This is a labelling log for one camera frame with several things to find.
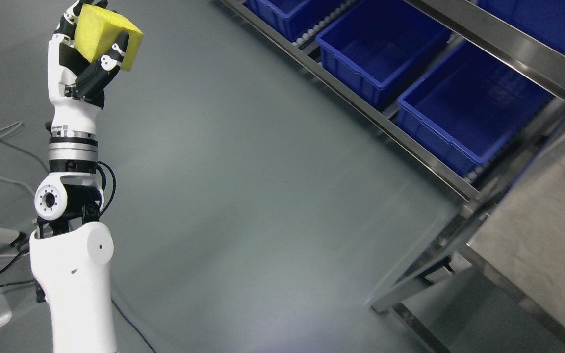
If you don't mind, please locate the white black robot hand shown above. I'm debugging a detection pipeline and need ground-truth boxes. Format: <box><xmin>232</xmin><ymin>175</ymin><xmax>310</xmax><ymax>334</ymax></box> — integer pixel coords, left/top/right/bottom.
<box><xmin>46</xmin><ymin>0</ymin><xmax>129</xmax><ymax>138</ymax></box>

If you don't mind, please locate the yellow foam block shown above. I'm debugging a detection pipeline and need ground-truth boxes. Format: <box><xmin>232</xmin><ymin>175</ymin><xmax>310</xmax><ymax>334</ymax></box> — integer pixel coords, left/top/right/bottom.
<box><xmin>74</xmin><ymin>4</ymin><xmax>144</xmax><ymax>71</ymax></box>

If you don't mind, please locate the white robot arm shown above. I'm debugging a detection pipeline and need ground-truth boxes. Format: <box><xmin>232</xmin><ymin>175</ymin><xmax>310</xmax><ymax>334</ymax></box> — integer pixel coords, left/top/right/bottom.
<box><xmin>29</xmin><ymin>122</ymin><xmax>119</xmax><ymax>353</ymax></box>

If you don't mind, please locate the steel shelf rack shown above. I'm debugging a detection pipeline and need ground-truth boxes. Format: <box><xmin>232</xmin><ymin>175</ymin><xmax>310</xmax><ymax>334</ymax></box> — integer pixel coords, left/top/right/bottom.
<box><xmin>223</xmin><ymin>0</ymin><xmax>565</xmax><ymax>200</ymax></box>

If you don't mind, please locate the blue plastic bin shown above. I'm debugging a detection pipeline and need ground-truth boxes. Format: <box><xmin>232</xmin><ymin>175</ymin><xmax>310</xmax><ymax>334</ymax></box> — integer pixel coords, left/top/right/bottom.
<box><xmin>316</xmin><ymin>0</ymin><xmax>451</xmax><ymax>110</ymax></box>
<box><xmin>246</xmin><ymin>0</ymin><xmax>349</xmax><ymax>42</ymax></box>
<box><xmin>396</xmin><ymin>42</ymin><xmax>552</xmax><ymax>177</ymax></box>

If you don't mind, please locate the stainless steel table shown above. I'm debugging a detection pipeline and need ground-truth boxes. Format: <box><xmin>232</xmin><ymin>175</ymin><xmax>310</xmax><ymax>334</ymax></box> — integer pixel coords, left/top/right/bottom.
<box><xmin>371</xmin><ymin>120</ymin><xmax>565</xmax><ymax>353</ymax></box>

